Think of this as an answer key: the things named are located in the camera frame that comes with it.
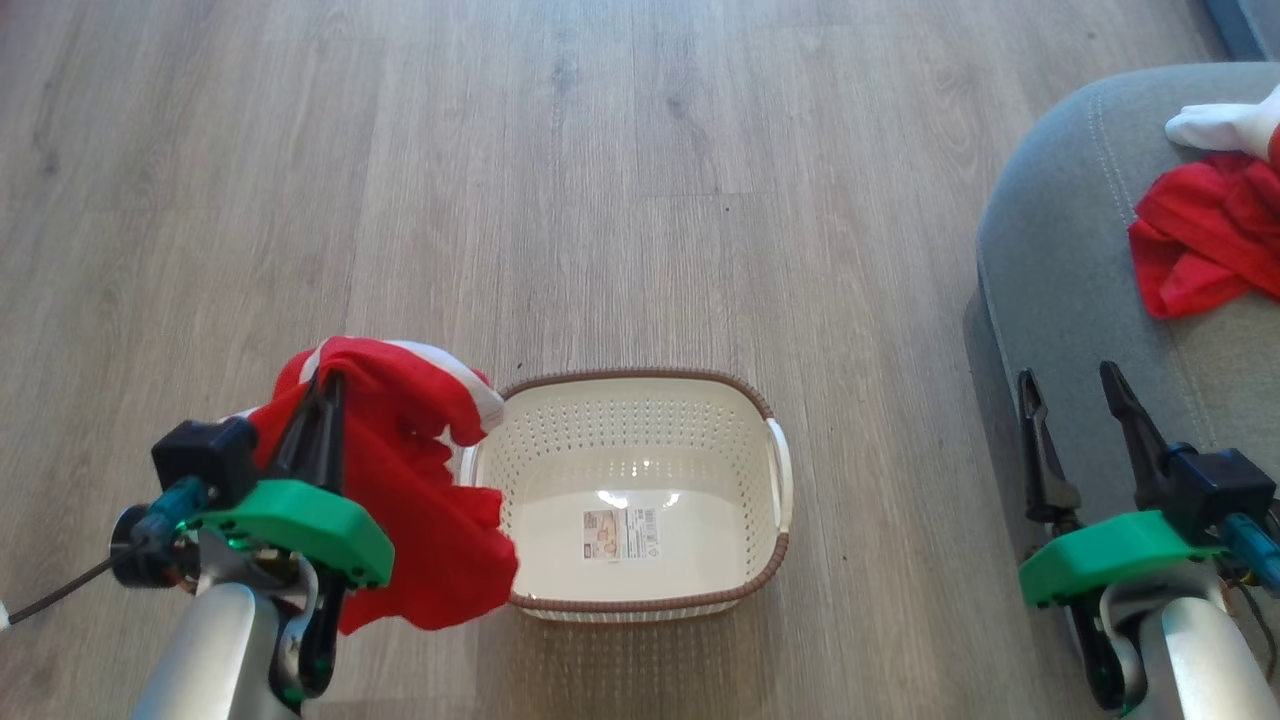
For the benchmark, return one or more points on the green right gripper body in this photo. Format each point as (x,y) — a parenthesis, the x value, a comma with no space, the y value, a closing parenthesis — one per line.
(1110,555)

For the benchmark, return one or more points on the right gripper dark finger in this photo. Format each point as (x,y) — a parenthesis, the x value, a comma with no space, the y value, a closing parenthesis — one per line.
(1140,450)
(1048,480)

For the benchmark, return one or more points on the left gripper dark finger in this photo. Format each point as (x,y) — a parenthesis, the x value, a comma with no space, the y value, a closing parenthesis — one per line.
(333,450)
(295,455)

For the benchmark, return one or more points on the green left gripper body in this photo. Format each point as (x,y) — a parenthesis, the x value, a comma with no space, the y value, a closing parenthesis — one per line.
(300,520)

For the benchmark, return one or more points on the red garment with striped trim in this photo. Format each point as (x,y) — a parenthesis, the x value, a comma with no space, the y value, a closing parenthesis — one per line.
(420,500)

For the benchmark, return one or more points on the red garment with white sleeve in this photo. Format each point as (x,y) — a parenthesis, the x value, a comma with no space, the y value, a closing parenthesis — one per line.
(1210,235)

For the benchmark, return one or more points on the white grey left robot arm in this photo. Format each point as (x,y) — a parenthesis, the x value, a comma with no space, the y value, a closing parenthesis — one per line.
(215,650)

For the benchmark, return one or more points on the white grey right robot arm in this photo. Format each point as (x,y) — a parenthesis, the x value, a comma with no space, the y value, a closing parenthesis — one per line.
(1200,660)

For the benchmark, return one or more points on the grey fabric sofa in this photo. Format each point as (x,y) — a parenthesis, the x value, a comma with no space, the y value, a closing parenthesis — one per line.
(1080,250)

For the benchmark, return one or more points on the paper label sticker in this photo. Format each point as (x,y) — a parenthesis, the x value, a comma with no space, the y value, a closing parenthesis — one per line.
(620,533)

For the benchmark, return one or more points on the white perforated plastic laundry basket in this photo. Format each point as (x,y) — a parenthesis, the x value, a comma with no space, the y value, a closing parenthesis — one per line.
(640,440)

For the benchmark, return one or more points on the grey blue rug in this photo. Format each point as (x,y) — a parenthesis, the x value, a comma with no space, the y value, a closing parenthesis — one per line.
(1250,22)

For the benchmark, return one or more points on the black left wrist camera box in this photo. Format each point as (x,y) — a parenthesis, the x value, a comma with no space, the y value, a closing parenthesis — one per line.
(205,460)

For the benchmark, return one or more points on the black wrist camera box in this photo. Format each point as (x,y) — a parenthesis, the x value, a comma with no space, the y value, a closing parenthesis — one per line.
(205,460)
(1225,485)

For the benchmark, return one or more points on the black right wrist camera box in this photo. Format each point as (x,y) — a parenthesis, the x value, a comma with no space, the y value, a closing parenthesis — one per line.
(1225,485)

